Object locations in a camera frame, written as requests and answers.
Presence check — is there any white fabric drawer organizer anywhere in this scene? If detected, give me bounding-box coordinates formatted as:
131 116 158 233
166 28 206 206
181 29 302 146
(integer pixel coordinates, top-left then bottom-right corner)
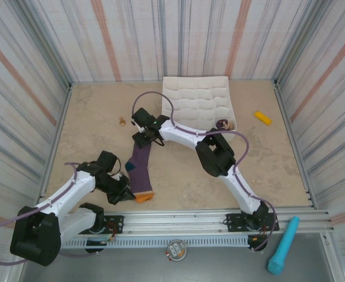
161 75 238 142

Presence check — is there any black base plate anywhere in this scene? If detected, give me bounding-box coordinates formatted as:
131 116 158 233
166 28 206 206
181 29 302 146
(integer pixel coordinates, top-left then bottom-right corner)
225 213 280 234
101 214 125 235

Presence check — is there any purple sock with orange toe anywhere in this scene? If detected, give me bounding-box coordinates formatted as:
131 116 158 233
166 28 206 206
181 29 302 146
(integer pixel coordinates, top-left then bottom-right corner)
125 140 156 204

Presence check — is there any teal plastic cylinder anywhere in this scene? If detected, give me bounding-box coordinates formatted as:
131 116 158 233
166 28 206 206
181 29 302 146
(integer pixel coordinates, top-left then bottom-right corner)
267 216 301 276

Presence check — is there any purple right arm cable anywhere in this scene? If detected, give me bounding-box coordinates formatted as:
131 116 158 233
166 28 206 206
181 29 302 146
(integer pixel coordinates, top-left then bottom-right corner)
132 91 279 253

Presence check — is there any aluminium rail frame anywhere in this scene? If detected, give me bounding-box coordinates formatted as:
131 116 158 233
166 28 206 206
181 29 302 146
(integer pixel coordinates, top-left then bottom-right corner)
63 208 336 236

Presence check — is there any slotted grey cable duct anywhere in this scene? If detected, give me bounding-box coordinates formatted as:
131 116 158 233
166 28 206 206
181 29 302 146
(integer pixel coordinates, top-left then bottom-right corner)
61 236 250 249

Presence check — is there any purple sock with beige toe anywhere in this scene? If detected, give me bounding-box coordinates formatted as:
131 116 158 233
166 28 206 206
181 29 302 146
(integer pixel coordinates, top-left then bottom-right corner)
215 118 236 131

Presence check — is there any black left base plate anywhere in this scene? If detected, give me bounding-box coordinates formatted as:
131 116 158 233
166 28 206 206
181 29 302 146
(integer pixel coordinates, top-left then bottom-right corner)
101 214 125 235

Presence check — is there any yellow block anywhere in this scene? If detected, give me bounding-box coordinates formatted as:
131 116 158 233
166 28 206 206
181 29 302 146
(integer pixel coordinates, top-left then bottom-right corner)
254 110 273 126

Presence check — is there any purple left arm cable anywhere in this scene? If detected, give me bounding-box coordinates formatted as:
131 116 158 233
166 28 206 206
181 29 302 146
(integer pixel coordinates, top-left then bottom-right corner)
0 162 115 266

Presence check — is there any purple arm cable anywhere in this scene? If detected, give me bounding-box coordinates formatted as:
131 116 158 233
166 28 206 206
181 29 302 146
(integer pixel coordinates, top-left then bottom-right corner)
132 91 279 253
0 162 115 266

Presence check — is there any round grey disc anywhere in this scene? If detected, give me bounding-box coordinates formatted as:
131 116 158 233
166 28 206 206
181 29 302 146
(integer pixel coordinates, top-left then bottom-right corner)
166 239 188 262

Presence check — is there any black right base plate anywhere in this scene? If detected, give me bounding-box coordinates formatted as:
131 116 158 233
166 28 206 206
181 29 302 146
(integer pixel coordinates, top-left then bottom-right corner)
225 213 280 234

